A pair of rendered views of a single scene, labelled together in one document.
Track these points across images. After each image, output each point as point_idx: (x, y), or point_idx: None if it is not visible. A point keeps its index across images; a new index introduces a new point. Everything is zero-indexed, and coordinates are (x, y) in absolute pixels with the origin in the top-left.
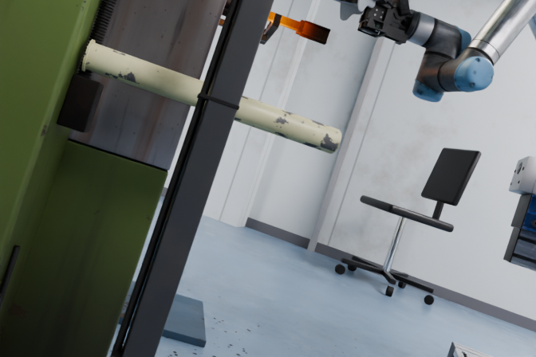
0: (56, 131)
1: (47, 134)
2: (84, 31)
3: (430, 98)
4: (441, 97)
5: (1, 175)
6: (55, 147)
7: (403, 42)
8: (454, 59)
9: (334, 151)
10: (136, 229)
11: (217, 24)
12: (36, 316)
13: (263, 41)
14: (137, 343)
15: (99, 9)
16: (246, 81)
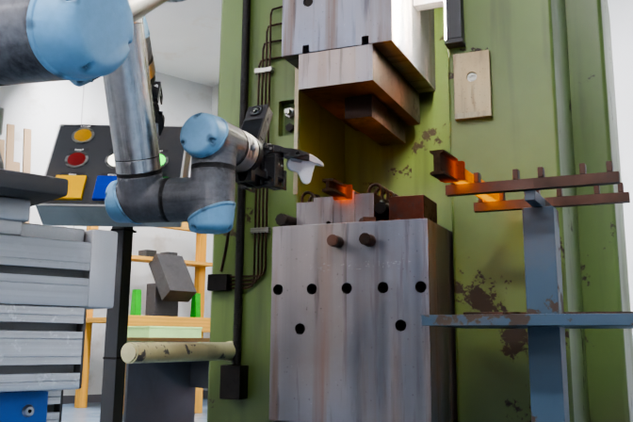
0: (236, 403)
1: (213, 403)
2: (220, 339)
3: (198, 232)
4: (189, 223)
5: None
6: (251, 414)
7: (236, 182)
8: (191, 164)
9: (125, 361)
10: None
11: (271, 283)
12: None
13: (591, 185)
14: None
15: (244, 319)
16: (105, 343)
